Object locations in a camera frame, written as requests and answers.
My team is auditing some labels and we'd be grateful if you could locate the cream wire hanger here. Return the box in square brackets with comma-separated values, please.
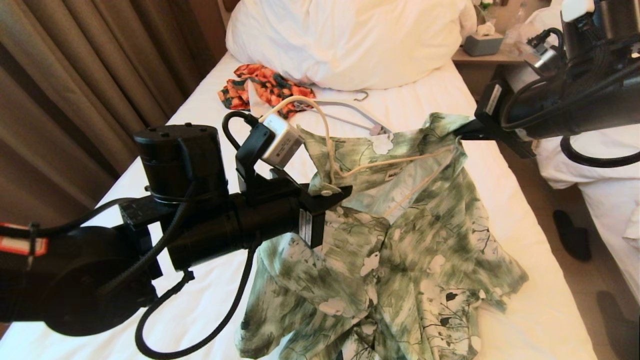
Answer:
[259, 95, 456, 217]

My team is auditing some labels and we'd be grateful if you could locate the green leaf print shirt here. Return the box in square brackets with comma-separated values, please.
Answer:
[235, 112, 530, 360]

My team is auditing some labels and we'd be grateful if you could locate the grey hanger with clips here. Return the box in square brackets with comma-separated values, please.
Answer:
[295, 90, 394, 138]

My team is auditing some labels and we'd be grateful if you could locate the wooden nightstand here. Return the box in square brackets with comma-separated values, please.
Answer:
[451, 47, 533, 98]

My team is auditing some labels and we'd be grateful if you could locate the grey tissue box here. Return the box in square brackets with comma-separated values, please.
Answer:
[462, 22, 505, 57]

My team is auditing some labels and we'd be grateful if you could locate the clear plastic bottle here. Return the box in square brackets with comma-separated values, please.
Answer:
[502, 2, 527, 51]

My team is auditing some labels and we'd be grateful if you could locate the white flower plant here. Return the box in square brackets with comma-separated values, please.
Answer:
[470, 0, 497, 23]

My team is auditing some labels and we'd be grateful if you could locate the small white pillow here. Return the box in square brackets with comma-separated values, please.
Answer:
[522, 6, 565, 48]

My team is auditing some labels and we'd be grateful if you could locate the white duvet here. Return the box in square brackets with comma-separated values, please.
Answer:
[505, 10, 640, 190]

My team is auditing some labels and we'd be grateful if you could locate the orange floral garment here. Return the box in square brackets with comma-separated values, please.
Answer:
[218, 63, 318, 112]

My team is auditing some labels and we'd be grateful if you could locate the black slipper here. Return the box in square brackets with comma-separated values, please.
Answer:
[595, 291, 640, 360]
[552, 210, 592, 263]

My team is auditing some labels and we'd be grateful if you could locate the large white pillow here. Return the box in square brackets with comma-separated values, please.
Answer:
[225, 0, 478, 92]

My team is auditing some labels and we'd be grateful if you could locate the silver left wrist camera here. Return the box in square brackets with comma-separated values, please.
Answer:
[258, 116, 306, 169]

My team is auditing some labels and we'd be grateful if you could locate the black left camera bracket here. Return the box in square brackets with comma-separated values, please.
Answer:
[235, 122, 301, 197]

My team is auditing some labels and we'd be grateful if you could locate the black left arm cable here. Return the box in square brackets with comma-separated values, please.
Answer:
[0, 196, 152, 239]

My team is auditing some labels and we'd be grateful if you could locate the black left camera cable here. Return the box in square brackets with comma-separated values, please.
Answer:
[135, 111, 261, 360]

